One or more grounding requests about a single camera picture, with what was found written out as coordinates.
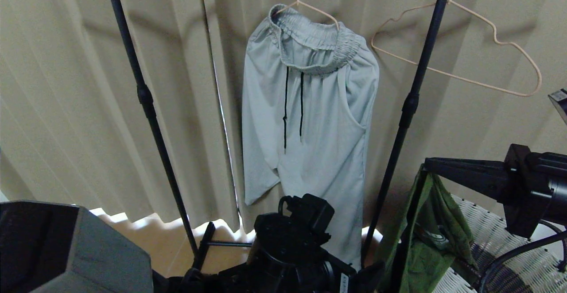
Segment black clothes rack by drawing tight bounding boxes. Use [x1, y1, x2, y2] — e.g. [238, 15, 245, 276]
[0, 0, 457, 272]

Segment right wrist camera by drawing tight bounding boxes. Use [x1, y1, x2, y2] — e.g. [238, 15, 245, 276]
[548, 89, 567, 125]

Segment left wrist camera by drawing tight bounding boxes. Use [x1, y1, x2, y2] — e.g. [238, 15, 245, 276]
[278, 193, 335, 246]

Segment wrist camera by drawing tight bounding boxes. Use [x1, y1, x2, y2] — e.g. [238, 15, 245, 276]
[278, 193, 335, 246]
[548, 89, 567, 125]

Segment green garment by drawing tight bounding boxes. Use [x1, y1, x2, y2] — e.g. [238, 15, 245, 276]
[377, 165, 479, 293]

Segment black cable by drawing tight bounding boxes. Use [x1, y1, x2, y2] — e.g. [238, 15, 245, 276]
[478, 230, 567, 293]

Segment pink clothes hanger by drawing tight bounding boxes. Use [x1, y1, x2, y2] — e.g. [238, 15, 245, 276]
[371, 0, 543, 98]
[275, 0, 341, 30]

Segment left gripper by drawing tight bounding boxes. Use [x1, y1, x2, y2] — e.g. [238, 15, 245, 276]
[323, 258, 385, 293]

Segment white laundry basket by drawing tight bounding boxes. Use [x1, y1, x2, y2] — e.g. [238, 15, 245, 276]
[432, 193, 567, 293]

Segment pale grey shorts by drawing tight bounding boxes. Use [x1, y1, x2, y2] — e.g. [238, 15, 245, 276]
[241, 3, 380, 269]

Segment beige curtain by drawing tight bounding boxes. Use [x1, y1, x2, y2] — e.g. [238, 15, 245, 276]
[0, 0, 567, 236]

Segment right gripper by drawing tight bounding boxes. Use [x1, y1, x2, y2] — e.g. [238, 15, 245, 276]
[503, 144, 567, 239]

